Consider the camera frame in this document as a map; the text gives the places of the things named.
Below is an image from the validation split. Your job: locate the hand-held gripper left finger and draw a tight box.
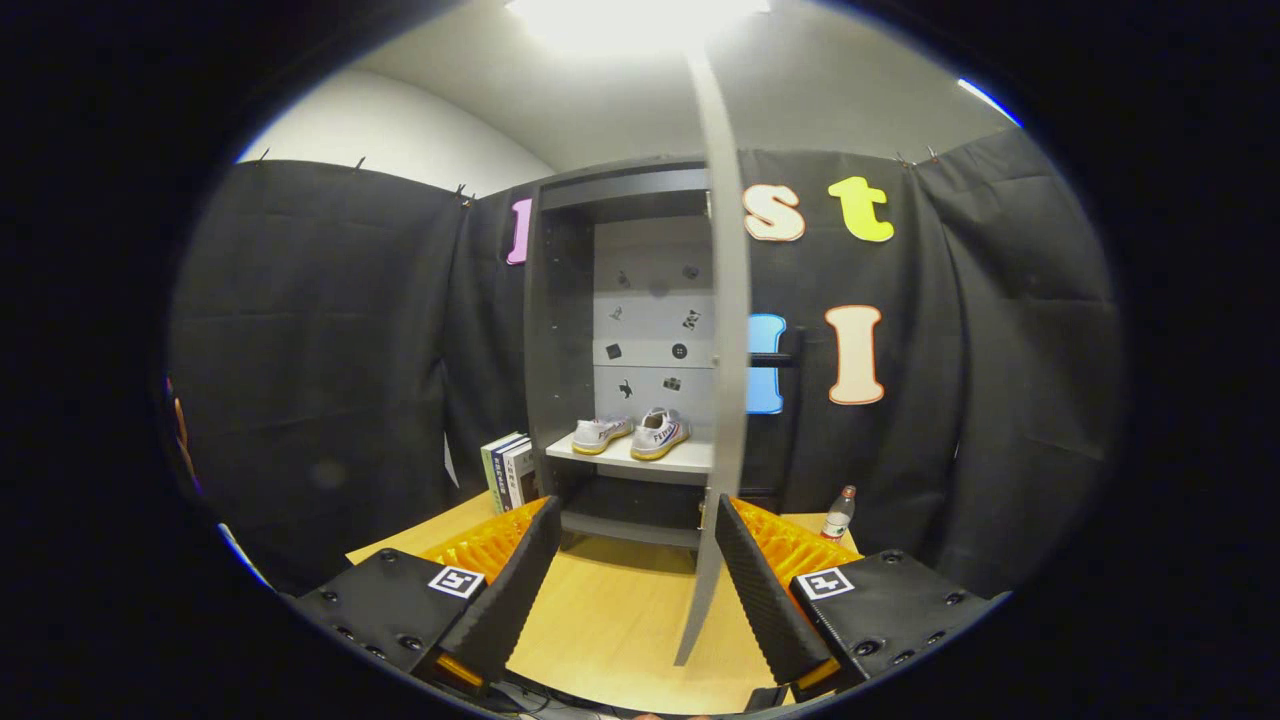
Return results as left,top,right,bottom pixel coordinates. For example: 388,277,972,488
285,497,563,701

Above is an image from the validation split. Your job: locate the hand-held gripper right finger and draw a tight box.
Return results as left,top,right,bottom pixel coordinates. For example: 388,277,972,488
715,494,1001,704

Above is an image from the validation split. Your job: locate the white shoe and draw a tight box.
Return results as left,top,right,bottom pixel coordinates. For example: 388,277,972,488
630,406,693,462
571,415,634,457

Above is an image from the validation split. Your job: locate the black door handle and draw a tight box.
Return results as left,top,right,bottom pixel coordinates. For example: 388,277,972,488
750,330,807,371

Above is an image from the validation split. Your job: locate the dark grey shoe cabinet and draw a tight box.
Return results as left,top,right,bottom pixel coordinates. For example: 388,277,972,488
522,155,786,553

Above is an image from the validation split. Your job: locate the red cap bottle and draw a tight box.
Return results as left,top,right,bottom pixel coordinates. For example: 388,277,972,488
821,485,858,543

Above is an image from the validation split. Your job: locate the white spine book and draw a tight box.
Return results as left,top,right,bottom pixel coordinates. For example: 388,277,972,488
505,442,541,509

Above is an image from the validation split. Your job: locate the blue spine book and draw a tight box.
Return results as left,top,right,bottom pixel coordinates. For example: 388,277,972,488
492,436,533,513

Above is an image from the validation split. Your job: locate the green spine book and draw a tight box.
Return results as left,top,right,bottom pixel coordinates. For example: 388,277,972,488
480,431,526,515

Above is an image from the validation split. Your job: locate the ceiling light strip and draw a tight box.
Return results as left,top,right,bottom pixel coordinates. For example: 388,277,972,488
957,77,1023,128

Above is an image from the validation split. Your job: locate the ceiling light panel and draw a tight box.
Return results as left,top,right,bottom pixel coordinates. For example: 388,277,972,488
505,0,771,56

